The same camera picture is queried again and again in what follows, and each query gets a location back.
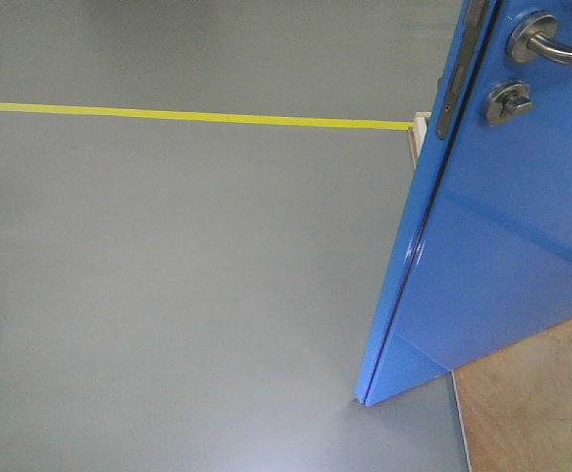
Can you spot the plywood base platform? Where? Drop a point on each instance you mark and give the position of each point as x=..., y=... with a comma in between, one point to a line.
x=516, y=405

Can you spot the silver door lever handle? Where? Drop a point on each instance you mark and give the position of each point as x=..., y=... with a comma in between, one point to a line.
x=534, y=37

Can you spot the white left border plank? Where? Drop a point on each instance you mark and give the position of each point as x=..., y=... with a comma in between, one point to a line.
x=417, y=133

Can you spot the silver thumb turn lock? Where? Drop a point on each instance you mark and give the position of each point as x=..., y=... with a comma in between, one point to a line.
x=506, y=101

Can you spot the yellow floor tape line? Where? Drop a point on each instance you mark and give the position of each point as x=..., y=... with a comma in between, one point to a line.
x=339, y=123

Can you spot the metal lock edge plate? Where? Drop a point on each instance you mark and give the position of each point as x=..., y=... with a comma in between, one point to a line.
x=472, y=27

